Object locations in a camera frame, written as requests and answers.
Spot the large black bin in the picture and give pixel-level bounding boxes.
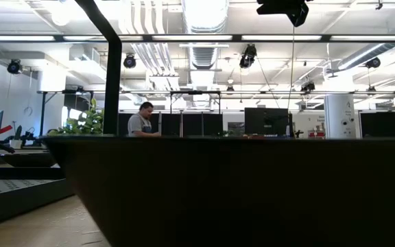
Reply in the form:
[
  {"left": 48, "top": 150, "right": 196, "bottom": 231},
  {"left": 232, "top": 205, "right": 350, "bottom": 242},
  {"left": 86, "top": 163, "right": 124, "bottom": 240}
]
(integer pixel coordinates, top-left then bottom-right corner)
[{"left": 41, "top": 134, "right": 395, "bottom": 247}]

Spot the black monitor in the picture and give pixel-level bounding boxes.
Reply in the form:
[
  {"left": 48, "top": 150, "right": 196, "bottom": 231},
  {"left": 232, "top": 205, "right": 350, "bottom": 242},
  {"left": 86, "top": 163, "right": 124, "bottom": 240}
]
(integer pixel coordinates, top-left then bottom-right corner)
[{"left": 244, "top": 107, "right": 290, "bottom": 137}]

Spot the white round column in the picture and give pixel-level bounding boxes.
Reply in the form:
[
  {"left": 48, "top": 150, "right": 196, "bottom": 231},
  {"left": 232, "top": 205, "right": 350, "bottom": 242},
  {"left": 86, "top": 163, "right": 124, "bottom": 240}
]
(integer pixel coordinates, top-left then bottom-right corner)
[{"left": 324, "top": 93, "right": 357, "bottom": 139}]

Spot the wide black partition panel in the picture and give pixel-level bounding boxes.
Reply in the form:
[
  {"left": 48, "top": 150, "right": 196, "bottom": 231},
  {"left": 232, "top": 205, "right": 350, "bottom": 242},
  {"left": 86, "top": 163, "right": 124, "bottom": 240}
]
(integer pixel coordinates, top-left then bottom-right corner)
[{"left": 359, "top": 111, "right": 395, "bottom": 139}]

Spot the person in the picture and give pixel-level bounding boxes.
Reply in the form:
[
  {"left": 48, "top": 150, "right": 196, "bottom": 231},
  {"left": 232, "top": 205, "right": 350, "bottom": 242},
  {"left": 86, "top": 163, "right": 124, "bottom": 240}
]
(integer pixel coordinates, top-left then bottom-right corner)
[{"left": 127, "top": 101, "right": 163, "bottom": 138}]

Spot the green artificial plant white pot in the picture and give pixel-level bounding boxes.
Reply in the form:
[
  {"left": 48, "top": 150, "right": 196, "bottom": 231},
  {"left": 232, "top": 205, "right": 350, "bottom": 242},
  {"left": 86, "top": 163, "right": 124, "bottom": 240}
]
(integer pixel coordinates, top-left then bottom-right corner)
[{"left": 48, "top": 98, "right": 105, "bottom": 137}]

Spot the small potted plant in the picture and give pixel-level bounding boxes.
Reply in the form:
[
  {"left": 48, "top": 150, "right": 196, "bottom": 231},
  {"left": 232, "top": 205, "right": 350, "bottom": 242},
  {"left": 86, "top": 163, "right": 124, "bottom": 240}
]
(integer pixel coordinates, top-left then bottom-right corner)
[{"left": 9, "top": 125, "right": 24, "bottom": 150}]

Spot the black perforated metal tray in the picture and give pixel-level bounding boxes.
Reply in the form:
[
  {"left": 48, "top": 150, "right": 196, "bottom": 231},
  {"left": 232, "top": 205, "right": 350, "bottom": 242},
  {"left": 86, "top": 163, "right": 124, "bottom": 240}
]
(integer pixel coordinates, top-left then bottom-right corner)
[{"left": 0, "top": 148, "right": 77, "bottom": 231}]

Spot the black round hanging camera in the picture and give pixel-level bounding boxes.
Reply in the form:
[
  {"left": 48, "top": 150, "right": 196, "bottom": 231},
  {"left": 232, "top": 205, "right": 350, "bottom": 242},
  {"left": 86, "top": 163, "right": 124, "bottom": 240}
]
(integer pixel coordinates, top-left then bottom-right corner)
[
  {"left": 123, "top": 53, "right": 138, "bottom": 69},
  {"left": 6, "top": 58, "right": 24, "bottom": 75},
  {"left": 365, "top": 56, "right": 382, "bottom": 69},
  {"left": 300, "top": 80, "right": 317, "bottom": 93},
  {"left": 239, "top": 43, "right": 258, "bottom": 69}
]

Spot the thin hanging cable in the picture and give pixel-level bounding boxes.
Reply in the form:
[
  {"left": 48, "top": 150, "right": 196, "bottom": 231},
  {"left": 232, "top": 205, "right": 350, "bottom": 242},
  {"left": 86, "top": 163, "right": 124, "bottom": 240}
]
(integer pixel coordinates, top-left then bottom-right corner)
[{"left": 287, "top": 26, "right": 296, "bottom": 110}]

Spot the silver ventilation duct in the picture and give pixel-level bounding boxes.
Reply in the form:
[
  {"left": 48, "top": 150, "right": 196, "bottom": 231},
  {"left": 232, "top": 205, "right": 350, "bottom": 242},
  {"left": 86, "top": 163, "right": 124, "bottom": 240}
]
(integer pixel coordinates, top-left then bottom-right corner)
[{"left": 182, "top": 0, "right": 230, "bottom": 69}]

